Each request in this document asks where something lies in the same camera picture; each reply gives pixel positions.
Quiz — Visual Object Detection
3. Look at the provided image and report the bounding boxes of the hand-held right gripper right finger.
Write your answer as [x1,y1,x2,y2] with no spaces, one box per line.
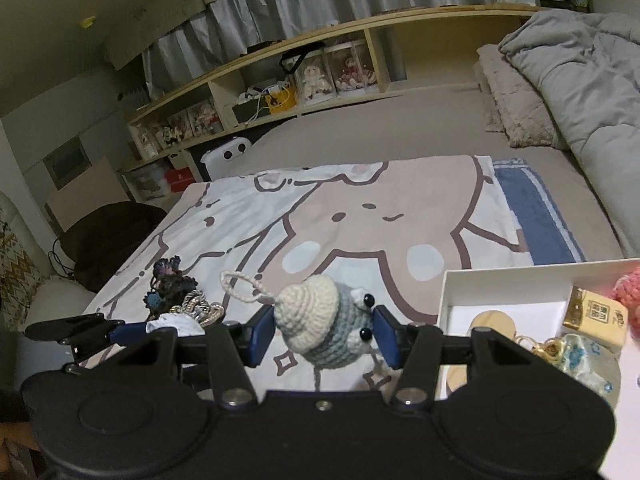
[373,307,531,409]

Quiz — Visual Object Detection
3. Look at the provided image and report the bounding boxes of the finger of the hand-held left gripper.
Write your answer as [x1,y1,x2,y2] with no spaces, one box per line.
[62,342,109,376]
[24,312,151,345]

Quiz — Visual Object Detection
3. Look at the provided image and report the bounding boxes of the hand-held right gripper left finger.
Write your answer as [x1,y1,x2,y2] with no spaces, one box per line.
[102,305,277,408]

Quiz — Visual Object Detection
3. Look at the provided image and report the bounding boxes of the grey crochet toy cream hat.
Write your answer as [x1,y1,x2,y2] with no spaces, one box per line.
[220,271,384,391]

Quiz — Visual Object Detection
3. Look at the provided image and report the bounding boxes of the white yarn ball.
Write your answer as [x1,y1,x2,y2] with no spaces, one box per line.
[146,312,206,337]

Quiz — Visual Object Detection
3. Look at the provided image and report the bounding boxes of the white cardboard box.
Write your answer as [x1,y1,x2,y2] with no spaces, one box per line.
[435,258,640,480]

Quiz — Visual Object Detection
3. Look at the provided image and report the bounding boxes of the blue white crochet pouch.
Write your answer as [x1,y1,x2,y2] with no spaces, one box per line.
[520,335,621,409]

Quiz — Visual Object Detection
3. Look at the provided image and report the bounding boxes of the yellow tissue pack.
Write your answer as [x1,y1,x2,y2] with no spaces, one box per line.
[565,286,630,349]

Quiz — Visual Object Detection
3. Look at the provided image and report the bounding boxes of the pink crochet doll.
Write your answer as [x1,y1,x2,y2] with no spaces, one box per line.
[614,266,640,341]

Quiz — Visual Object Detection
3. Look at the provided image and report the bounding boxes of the white cushion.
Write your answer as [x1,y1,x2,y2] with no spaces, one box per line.
[25,277,96,331]

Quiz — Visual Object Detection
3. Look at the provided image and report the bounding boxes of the zigzag patterned cushion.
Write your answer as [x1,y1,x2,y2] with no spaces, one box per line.
[0,192,46,331]

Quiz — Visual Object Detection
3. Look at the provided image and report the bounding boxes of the dark brown cushion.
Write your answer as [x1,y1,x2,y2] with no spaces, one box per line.
[59,201,169,294]

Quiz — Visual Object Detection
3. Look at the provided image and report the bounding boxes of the dark crochet flower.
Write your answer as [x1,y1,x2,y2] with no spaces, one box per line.
[145,256,199,320]

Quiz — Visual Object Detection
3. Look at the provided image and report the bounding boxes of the cartoon printed blanket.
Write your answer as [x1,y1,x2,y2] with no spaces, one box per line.
[80,155,527,397]

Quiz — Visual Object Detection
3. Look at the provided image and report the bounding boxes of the wooden cabinet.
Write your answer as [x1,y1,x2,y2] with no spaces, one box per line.
[45,155,131,234]

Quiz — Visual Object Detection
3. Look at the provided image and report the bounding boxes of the clear storage bin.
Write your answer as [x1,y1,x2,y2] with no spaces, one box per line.
[122,165,169,201]

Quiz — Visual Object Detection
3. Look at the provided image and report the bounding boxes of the white storage box with eyes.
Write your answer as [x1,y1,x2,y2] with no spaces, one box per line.
[201,137,254,181]

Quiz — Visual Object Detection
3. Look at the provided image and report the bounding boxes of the blue towel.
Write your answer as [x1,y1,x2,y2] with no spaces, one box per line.
[492,160,586,264]

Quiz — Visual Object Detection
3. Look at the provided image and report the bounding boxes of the beige bed sheet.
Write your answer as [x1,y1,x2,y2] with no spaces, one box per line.
[235,85,627,262]

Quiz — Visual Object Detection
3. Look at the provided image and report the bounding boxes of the figurine display box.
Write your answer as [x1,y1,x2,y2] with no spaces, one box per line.
[187,101,224,136]
[150,112,194,147]

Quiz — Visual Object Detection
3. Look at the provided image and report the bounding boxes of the black box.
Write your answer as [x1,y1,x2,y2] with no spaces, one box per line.
[231,101,269,125]

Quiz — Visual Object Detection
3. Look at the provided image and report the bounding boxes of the yellow bag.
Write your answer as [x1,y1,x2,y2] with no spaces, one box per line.
[265,87,297,113]

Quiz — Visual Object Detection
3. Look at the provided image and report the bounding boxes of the white doll display box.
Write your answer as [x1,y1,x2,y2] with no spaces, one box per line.
[292,52,337,106]

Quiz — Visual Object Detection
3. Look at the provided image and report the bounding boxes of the fluffy beige pillow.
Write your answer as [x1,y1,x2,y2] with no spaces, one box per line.
[475,44,571,151]

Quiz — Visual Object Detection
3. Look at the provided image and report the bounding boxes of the red doll display box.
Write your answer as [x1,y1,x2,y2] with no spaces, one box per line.
[325,40,379,95]

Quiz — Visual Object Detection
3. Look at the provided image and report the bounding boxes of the long wooden shelf unit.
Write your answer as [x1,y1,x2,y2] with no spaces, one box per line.
[117,4,547,201]

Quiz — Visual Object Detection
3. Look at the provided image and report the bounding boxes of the grey duvet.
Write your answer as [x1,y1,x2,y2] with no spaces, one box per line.
[497,10,640,257]

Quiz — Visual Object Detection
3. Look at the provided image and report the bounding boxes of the braided rope keychain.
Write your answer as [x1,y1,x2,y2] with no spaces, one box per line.
[177,292,224,324]

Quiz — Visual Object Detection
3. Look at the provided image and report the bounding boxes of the black cable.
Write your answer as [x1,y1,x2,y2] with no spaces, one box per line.
[47,237,76,281]

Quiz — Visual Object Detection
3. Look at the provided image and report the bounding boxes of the grey wall panel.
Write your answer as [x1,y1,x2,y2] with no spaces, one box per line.
[42,137,94,191]

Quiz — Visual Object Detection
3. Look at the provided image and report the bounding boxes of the black bag handle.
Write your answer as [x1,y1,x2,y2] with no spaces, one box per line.
[280,50,314,74]

